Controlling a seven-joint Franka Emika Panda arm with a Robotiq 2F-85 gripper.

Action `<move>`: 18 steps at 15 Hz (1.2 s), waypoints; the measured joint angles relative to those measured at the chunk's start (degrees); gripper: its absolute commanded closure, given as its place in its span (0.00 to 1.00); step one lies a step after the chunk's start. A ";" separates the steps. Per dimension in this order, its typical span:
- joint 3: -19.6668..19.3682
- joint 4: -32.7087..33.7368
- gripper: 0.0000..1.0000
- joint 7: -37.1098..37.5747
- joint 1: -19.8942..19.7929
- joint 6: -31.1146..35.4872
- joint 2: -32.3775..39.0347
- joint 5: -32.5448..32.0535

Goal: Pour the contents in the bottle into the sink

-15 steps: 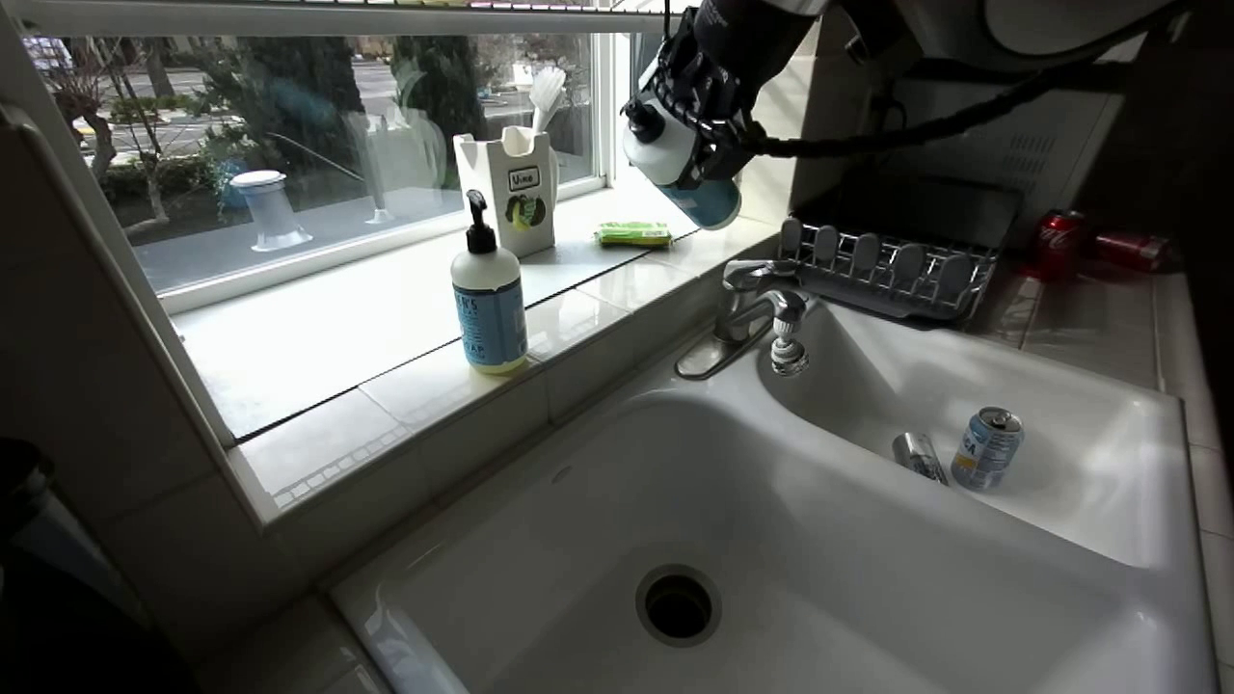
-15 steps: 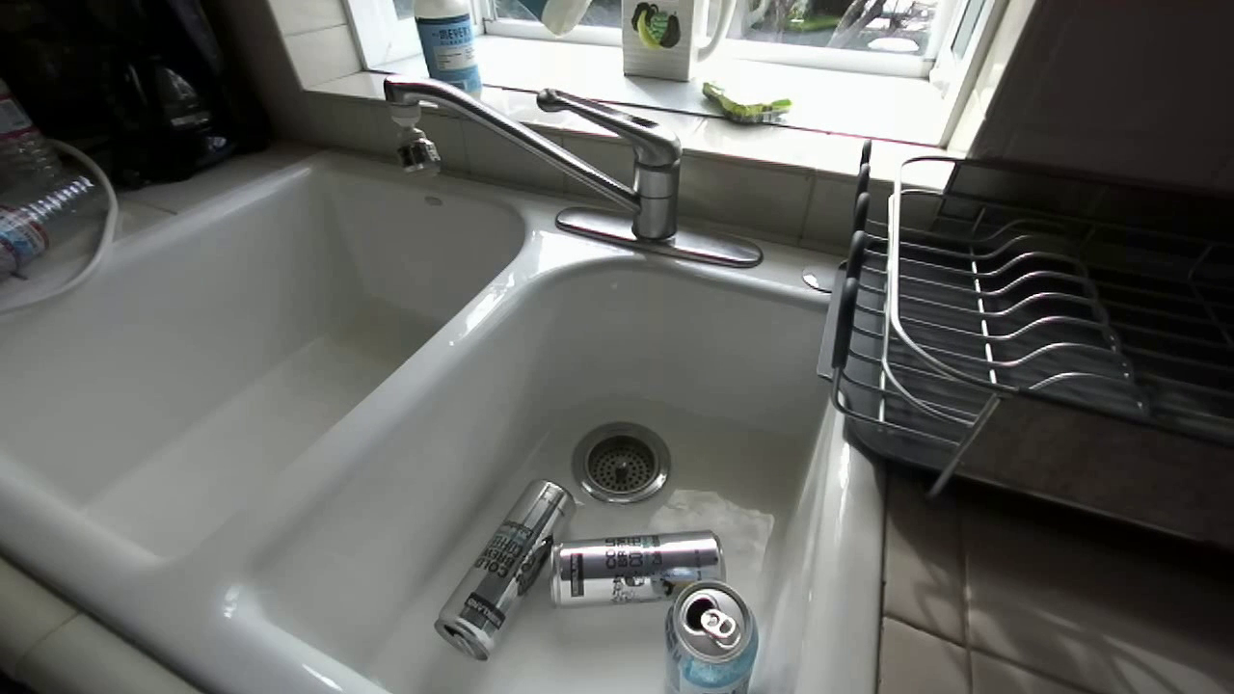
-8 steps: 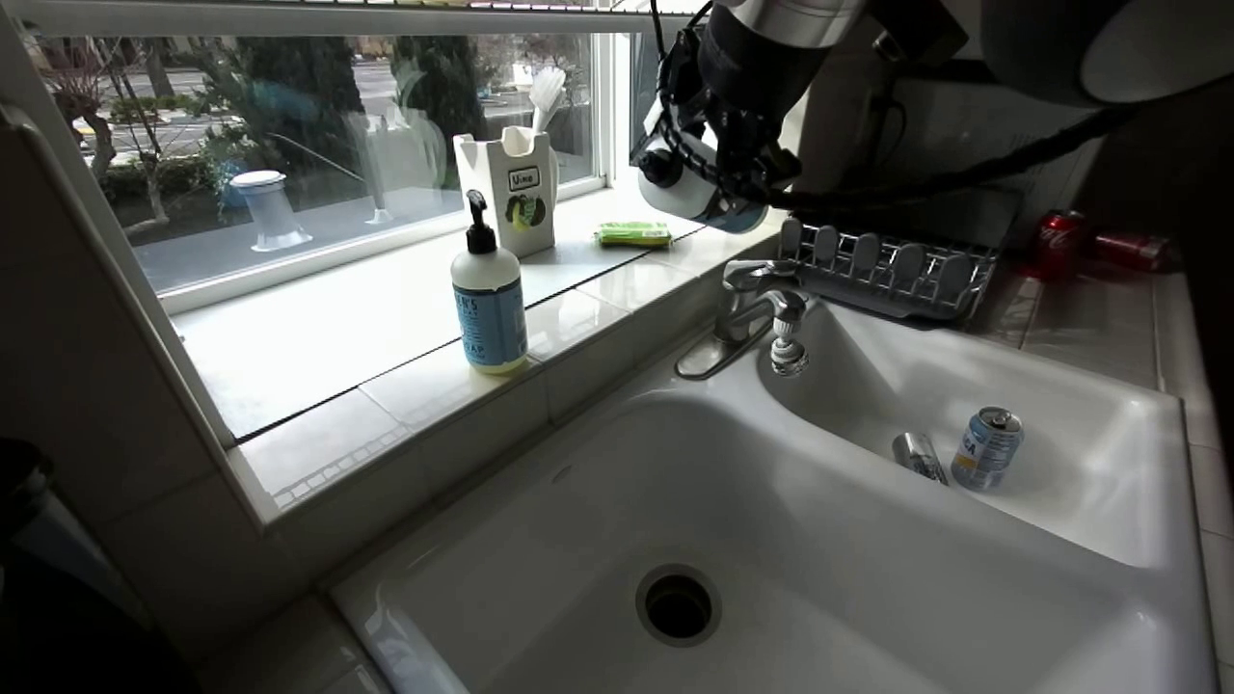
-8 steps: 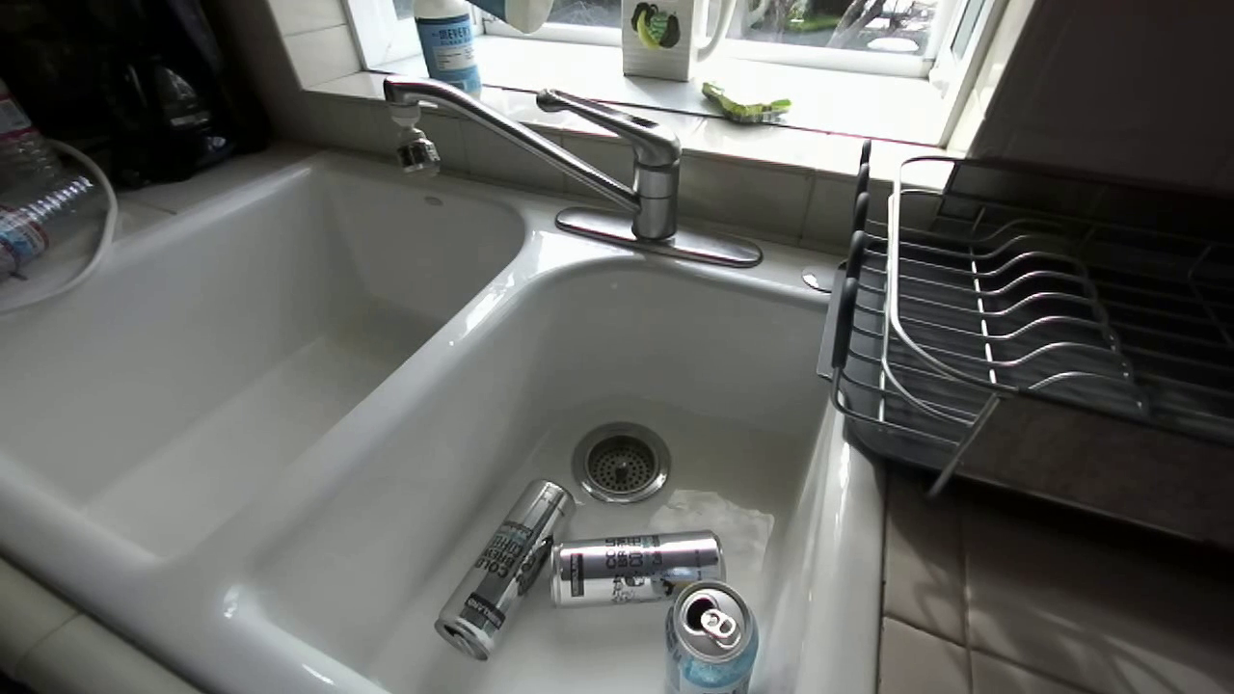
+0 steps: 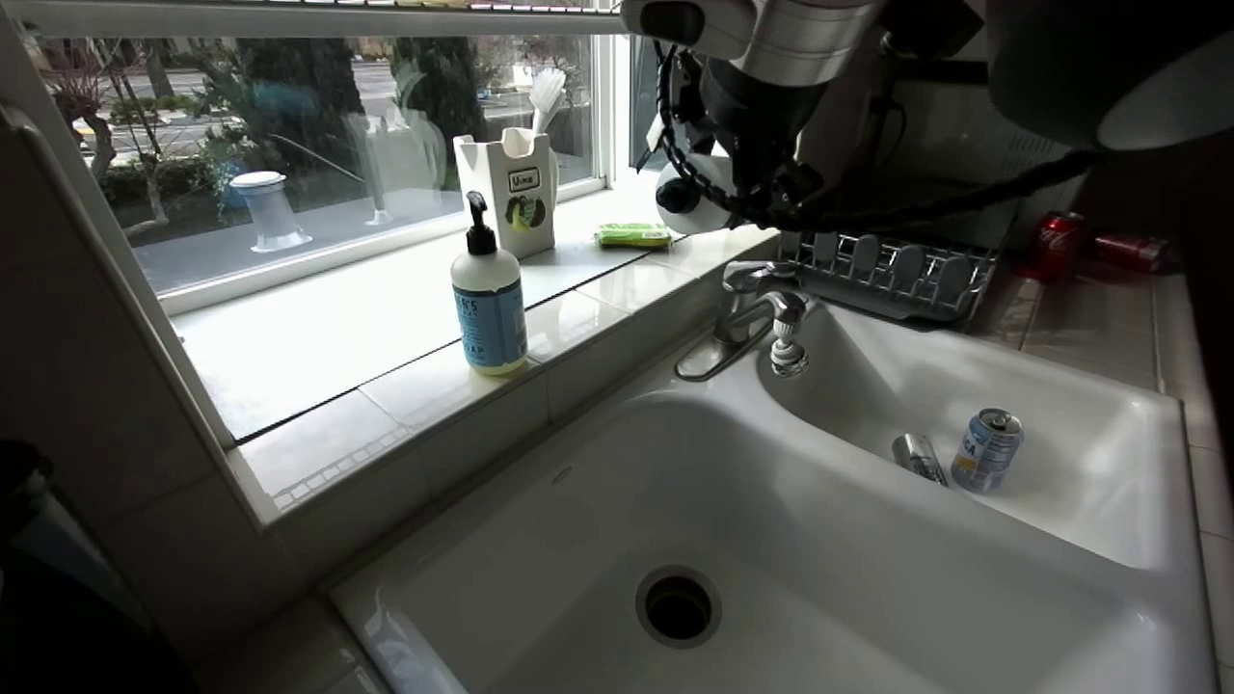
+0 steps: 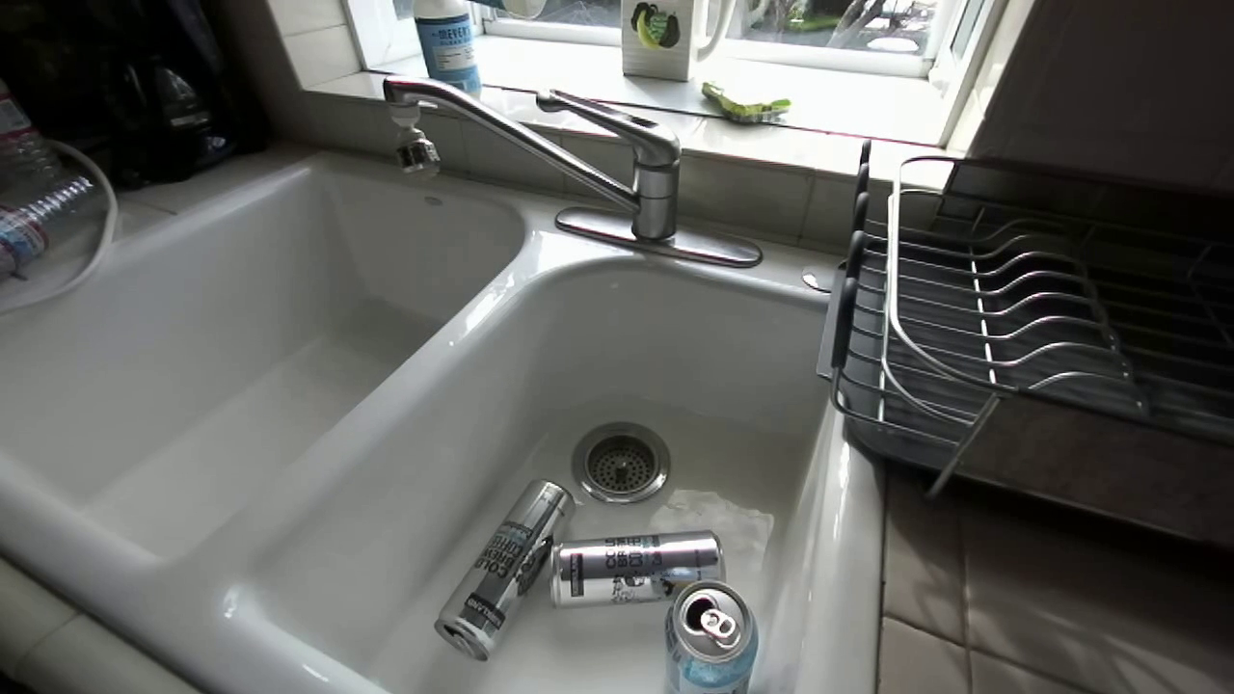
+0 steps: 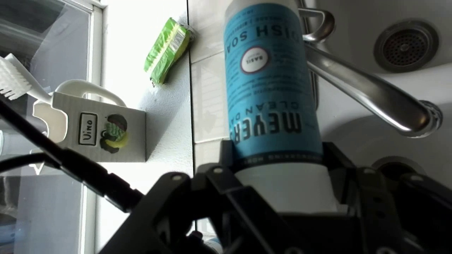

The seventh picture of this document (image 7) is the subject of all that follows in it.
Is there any blue label dish soap bottle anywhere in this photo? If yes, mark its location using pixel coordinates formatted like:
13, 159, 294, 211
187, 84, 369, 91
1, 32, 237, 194
223, 0, 338, 214

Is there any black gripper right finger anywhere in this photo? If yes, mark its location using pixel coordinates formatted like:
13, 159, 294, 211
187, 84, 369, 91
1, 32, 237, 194
322, 141, 452, 254

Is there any white dish brush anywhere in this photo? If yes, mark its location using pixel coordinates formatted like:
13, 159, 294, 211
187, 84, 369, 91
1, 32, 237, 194
0, 52, 52, 104

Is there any white ceramic brush holder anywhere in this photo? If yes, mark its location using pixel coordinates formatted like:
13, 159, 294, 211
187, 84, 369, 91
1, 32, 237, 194
33, 77, 148, 163

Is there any white framed window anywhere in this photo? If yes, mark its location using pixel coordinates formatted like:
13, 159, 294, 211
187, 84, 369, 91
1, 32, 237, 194
0, 0, 109, 254

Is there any green sponge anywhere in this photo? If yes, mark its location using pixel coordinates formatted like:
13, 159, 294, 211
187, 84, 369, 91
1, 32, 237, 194
143, 17, 195, 89

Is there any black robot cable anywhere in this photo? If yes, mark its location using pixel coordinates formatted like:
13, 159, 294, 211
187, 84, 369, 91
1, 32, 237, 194
0, 97, 143, 213

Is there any chrome sink faucet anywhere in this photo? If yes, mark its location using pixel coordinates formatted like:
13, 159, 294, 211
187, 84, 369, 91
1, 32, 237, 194
295, 0, 444, 139

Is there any perforated metal drain strainer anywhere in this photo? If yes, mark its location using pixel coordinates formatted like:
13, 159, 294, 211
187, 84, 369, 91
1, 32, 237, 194
373, 18, 441, 73

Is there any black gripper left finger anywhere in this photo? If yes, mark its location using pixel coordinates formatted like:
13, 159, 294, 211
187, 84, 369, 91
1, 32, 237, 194
98, 139, 302, 254

